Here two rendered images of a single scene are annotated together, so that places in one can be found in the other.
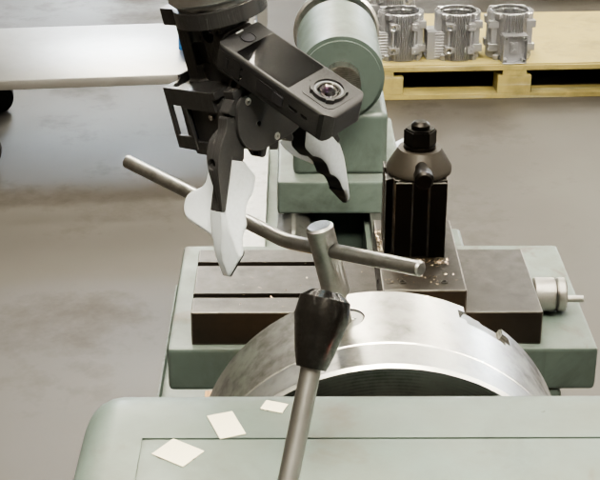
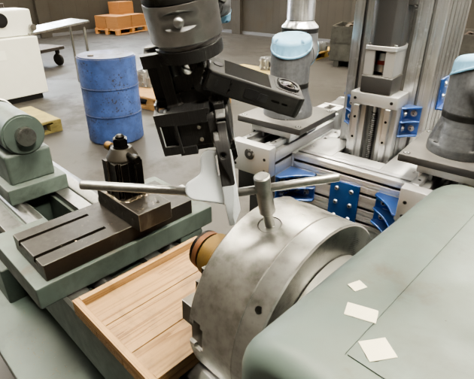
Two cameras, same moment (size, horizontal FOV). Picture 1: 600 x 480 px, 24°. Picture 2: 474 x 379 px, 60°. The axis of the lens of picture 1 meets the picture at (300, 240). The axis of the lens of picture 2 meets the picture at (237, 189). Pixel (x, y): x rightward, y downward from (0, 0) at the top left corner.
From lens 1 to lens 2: 0.78 m
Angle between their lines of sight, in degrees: 40
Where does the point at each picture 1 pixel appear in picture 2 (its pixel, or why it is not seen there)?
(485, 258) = not seen: hidden behind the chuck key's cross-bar
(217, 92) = (208, 107)
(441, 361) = (338, 222)
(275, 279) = (68, 232)
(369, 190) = (52, 182)
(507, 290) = (169, 197)
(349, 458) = (436, 292)
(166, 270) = not seen: outside the picture
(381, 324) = (291, 217)
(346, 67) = (26, 128)
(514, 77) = not seen: hidden behind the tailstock
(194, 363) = (52, 290)
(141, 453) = (361, 365)
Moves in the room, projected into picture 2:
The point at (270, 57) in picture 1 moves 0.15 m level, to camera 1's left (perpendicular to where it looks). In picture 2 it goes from (241, 73) to (120, 100)
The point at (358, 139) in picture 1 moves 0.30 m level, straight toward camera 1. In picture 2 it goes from (39, 161) to (76, 191)
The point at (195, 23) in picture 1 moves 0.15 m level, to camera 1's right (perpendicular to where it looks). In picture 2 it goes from (196, 56) to (291, 40)
